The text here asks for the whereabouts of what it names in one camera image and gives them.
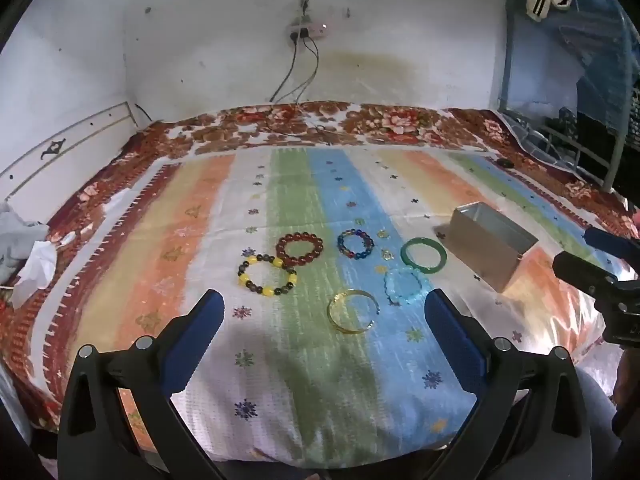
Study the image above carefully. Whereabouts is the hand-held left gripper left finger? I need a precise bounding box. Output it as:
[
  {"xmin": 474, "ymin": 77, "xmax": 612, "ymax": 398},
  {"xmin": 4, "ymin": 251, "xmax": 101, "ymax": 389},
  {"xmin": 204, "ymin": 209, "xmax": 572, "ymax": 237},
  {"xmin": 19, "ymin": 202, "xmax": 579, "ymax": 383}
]
[{"xmin": 56, "ymin": 288, "xmax": 226, "ymax": 480}]

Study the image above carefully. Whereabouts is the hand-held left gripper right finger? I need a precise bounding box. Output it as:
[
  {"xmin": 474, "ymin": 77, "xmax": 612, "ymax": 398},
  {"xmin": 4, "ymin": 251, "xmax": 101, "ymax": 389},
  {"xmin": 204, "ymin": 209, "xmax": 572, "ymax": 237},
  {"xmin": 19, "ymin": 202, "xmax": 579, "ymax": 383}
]
[{"xmin": 422, "ymin": 288, "xmax": 593, "ymax": 480}]

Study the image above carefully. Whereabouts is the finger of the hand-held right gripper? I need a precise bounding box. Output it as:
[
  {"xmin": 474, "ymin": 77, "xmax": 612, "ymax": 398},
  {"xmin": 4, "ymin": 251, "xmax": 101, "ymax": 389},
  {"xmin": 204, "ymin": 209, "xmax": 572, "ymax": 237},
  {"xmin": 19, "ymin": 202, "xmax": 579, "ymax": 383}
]
[
  {"xmin": 584, "ymin": 226, "xmax": 640, "ymax": 278},
  {"xmin": 552, "ymin": 251, "xmax": 621, "ymax": 302}
]

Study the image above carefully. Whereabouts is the yellow and black bead bracelet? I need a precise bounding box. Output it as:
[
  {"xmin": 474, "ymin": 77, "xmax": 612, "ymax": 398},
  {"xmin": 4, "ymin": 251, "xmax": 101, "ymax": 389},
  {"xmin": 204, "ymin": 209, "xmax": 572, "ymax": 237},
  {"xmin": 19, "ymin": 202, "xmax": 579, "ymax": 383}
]
[{"xmin": 237, "ymin": 254, "xmax": 299, "ymax": 297}]

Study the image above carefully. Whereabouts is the light blue bead bracelet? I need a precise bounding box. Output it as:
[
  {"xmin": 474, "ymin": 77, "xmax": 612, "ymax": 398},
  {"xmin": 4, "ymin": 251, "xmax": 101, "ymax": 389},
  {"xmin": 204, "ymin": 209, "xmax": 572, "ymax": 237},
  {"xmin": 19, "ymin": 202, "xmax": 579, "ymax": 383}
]
[{"xmin": 384, "ymin": 267, "xmax": 432, "ymax": 306}]

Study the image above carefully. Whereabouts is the silver metal box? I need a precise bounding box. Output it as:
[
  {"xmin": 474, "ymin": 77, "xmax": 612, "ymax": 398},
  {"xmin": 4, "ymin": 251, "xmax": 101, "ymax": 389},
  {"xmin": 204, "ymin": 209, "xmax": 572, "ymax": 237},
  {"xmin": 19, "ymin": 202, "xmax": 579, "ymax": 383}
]
[{"xmin": 434, "ymin": 202, "xmax": 540, "ymax": 292}]

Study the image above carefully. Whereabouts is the green jade bangle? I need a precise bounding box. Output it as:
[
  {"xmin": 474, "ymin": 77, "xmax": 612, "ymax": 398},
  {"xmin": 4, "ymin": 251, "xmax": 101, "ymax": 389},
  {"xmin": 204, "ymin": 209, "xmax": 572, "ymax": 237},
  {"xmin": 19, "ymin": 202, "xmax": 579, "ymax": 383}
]
[{"xmin": 401, "ymin": 237, "xmax": 447, "ymax": 273}]

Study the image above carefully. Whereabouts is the red bead bracelet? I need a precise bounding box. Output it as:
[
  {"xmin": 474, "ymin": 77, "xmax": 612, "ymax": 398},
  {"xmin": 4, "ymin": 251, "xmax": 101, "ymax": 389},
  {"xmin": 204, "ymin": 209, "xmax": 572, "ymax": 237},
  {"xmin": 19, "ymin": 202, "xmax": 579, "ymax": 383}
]
[{"xmin": 276, "ymin": 231, "xmax": 325, "ymax": 267}]

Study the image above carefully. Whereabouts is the gold metal bangle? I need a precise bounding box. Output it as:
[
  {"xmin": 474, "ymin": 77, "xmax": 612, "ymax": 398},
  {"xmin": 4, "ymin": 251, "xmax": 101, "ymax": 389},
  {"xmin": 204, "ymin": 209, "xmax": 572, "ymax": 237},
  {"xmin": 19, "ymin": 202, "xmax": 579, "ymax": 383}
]
[{"xmin": 327, "ymin": 289, "xmax": 380, "ymax": 333}]

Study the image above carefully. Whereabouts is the multicolour glass bead bracelet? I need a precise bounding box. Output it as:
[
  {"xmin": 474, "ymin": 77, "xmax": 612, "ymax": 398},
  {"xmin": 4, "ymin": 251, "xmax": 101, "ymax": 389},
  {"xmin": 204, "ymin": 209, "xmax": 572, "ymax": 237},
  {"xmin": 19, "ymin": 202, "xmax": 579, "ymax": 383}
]
[{"xmin": 336, "ymin": 228, "xmax": 375, "ymax": 260}]

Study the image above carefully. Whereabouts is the person's grey trouser leg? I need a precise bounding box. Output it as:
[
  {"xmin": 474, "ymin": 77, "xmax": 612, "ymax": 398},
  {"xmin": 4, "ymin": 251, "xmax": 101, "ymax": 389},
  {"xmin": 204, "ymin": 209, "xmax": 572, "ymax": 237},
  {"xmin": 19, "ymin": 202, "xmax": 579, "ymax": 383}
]
[{"xmin": 570, "ymin": 360, "xmax": 621, "ymax": 480}]

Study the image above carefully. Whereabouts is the striped pastel bed sheet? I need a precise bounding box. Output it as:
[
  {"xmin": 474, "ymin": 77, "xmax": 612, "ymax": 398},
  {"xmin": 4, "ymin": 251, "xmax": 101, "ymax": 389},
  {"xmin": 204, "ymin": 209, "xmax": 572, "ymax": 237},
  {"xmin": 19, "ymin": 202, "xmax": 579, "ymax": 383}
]
[{"xmin": 75, "ymin": 147, "xmax": 626, "ymax": 466}]

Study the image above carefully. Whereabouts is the white crumpled tissue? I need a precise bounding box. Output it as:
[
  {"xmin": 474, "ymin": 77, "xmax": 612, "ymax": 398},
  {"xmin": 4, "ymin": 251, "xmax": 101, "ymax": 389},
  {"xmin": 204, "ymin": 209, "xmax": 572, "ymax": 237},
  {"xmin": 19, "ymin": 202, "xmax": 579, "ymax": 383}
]
[{"xmin": 10, "ymin": 240, "xmax": 58, "ymax": 308}]

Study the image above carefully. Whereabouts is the blue hanging cloth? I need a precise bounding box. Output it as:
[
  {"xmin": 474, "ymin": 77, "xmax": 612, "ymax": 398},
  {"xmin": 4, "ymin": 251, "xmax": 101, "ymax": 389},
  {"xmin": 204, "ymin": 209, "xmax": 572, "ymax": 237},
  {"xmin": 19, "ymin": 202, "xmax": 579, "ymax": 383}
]
[{"xmin": 505, "ymin": 0, "xmax": 631, "ymax": 126}]

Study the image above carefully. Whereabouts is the grey cloth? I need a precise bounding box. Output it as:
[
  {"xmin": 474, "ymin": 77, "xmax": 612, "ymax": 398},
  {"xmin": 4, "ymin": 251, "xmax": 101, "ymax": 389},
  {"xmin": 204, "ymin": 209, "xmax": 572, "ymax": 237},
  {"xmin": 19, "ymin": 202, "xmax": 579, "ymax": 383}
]
[{"xmin": 0, "ymin": 202, "xmax": 51, "ymax": 286}]

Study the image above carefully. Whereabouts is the white headboard panel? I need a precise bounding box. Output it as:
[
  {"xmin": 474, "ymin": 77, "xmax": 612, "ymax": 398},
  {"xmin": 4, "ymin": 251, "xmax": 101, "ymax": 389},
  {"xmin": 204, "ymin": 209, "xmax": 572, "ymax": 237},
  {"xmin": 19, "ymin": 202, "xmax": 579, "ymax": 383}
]
[{"xmin": 0, "ymin": 101, "xmax": 138, "ymax": 196}]

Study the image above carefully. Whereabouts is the red floral blanket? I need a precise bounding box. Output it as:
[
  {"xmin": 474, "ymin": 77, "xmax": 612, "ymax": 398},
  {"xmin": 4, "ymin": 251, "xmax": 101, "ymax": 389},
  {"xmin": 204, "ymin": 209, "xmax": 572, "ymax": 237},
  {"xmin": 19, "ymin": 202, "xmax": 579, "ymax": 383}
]
[{"xmin": 0, "ymin": 101, "xmax": 640, "ymax": 436}]

